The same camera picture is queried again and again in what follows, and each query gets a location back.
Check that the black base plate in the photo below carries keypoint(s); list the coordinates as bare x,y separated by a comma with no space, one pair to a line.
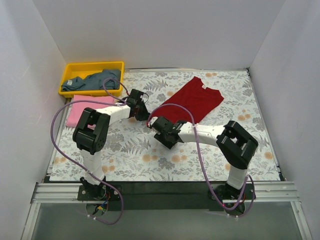
167,195

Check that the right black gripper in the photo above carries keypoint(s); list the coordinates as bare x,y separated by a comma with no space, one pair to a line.
164,136

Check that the floral table mat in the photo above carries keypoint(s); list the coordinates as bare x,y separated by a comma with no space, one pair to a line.
131,152

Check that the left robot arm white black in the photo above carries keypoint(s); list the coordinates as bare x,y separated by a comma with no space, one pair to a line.
91,131

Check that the yellow plastic bin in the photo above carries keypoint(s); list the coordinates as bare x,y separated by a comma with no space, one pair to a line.
84,69

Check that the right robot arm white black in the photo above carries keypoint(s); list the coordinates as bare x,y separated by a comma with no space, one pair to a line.
236,144

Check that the aluminium frame rail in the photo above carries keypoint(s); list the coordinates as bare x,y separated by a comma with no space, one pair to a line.
60,193

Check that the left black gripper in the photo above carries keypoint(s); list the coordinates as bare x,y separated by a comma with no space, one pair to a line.
141,110

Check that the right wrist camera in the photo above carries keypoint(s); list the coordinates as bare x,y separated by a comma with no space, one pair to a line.
150,125

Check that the folded pink t shirt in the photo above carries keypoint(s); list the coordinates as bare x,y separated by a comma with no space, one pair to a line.
77,108

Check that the grey-blue t shirt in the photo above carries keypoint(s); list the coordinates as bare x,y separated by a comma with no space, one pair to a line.
108,79

